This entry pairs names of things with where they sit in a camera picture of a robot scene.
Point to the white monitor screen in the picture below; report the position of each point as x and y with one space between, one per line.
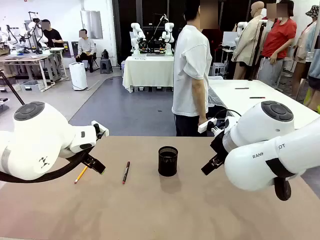
229 39

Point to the mannequin in beige coat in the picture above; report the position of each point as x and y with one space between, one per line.
247 40

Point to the person's right hand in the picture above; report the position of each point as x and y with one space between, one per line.
203 120

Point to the dark red pen black cap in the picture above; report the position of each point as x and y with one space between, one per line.
126 172

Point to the white robot with black camera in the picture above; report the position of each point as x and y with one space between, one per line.
33 27

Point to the man in black T-shirt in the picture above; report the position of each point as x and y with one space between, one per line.
52 35

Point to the clear plastic storage box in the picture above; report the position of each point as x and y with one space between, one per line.
31 86

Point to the seated man grey sweater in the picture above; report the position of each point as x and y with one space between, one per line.
86 47

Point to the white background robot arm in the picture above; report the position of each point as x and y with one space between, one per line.
241 27
169 30
136 27
7 37

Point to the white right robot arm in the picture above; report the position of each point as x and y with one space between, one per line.
262 125

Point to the white folding table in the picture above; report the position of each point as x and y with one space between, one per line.
235 100

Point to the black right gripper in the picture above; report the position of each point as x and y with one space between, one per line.
218 146

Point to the black chair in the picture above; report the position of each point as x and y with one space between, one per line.
215 112

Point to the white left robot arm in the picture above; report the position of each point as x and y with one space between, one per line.
37 140

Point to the person in white T-shirt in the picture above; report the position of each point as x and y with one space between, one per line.
190 62

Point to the yellow pencil pink eraser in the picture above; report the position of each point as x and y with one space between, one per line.
80 175

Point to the mannequin in dark red top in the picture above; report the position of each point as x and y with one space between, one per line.
212 37

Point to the black mesh pen holder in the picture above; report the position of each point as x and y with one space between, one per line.
168 165

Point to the clear plastic cover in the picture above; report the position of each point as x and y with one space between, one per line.
215 98

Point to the black bag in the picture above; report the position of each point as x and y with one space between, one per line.
105 54

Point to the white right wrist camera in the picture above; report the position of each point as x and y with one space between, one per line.
206 126

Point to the black tripod leg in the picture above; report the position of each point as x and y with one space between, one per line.
12 88

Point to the white air purifier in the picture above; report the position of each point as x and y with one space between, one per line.
78 76

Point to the silver wall panel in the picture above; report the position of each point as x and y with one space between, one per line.
91 25

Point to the table with cream cloth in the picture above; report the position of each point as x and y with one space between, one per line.
147 72

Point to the mannequin with bucket hat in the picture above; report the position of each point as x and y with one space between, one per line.
303 45

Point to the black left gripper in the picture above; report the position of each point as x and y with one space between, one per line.
99 132

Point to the wooden work desk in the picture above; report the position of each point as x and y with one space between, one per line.
25 58

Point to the grey plastic stool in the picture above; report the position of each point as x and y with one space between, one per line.
217 69
106 66

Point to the person's right forearm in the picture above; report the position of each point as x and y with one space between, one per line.
200 100

